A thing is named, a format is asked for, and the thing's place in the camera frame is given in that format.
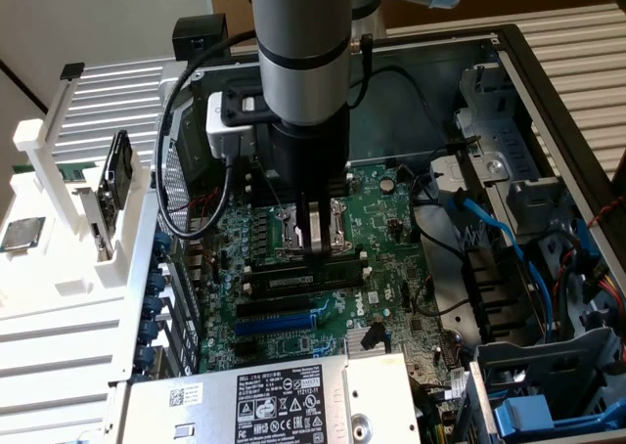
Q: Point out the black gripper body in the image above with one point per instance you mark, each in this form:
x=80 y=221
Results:
x=308 y=155

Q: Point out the green RAM stick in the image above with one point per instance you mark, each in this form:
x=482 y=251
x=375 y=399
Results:
x=293 y=281
x=78 y=174

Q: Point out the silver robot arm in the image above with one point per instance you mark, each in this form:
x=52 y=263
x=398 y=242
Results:
x=303 y=48

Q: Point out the CPU socket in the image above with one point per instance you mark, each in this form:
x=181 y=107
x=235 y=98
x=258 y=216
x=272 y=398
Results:
x=291 y=229

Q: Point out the green motherboard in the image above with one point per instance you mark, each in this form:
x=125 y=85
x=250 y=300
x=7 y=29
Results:
x=391 y=248

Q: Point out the coin cell battery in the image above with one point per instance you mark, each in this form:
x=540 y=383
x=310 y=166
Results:
x=388 y=185

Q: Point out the black expansion slot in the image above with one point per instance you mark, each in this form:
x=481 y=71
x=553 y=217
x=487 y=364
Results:
x=274 y=307

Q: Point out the blue expansion slot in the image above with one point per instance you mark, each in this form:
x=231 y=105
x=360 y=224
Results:
x=274 y=324

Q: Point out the open PC case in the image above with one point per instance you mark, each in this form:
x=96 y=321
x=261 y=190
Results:
x=415 y=116

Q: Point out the black box device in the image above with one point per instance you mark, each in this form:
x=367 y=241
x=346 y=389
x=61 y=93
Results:
x=200 y=35

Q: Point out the green graphics card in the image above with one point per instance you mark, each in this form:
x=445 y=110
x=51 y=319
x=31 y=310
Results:
x=115 y=180

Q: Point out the metal disk bay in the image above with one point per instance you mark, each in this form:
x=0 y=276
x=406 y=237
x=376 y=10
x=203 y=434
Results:
x=508 y=136

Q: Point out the silver power supply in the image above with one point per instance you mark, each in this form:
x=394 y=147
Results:
x=205 y=414

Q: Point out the white parts rack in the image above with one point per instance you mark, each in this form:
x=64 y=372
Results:
x=73 y=273

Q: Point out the silver CPU chip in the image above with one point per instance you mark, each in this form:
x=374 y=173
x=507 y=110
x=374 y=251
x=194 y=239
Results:
x=22 y=234

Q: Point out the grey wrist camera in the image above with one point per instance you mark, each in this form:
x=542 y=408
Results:
x=227 y=141

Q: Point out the blue drive bay bracket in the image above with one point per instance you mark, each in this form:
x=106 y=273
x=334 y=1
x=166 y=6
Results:
x=523 y=414

